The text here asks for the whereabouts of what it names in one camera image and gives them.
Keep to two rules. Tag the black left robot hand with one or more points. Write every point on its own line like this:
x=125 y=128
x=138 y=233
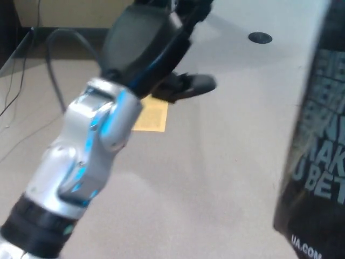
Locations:
x=140 y=48

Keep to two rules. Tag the black printed plastic bag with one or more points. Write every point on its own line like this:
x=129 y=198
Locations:
x=318 y=135

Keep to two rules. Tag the yellow paper sheet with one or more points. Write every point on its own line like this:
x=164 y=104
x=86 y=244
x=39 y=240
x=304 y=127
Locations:
x=155 y=118

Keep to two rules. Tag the black round floor cover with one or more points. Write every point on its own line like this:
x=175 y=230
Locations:
x=260 y=37

